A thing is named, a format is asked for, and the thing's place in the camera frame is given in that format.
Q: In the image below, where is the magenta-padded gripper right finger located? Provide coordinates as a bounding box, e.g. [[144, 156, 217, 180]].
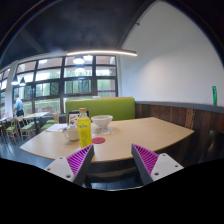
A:
[[130, 143, 185, 186]]

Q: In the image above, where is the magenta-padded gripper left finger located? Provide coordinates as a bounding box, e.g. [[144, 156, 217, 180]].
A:
[[43, 143, 96, 187]]

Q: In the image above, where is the white teapot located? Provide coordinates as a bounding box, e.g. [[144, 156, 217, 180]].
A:
[[62, 123, 80, 142]]

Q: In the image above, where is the white paper sheet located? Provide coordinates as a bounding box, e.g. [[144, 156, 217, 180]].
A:
[[45, 122, 69, 133]]

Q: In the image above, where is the yellow drink bottle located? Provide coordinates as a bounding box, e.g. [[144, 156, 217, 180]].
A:
[[76, 107, 94, 150]]

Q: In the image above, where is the flat round red coaster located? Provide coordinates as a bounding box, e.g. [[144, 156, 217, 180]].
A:
[[91, 136, 107, 145]]

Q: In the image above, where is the dark standing sign card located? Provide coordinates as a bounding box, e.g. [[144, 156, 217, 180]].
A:
[[67, 110, 81, 125]]

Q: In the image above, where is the light wooden dining table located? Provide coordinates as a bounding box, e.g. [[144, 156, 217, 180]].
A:
[[22, 111, 51, 122]]

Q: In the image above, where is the white footed bowl cup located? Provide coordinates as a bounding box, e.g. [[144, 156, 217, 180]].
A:
[[90, 114, 114, 135]]

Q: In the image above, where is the group of wooden green-seat chairs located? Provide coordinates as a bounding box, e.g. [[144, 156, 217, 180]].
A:
[[0, 112, 62, 144]]

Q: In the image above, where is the green upholstered bench back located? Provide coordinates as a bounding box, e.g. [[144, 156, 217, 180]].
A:
[[64, 96, 137, 123]]

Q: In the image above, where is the person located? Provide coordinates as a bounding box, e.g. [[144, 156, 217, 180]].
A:
[[12, 93, 25, 118]]

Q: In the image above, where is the group of round pendant lamps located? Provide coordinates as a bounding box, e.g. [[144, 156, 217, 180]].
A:
[[10, 54, 94, 88]]

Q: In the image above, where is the long linear pendant light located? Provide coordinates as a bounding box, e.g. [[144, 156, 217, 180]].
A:
[[66, 48, 139, 58]]

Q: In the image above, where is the dark-framed window wall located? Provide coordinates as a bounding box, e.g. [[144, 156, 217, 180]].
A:
[[0, 54, 120, 118]]

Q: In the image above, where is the green wall sign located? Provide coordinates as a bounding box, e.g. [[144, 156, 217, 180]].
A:
[[211, 85, 219, 107]]

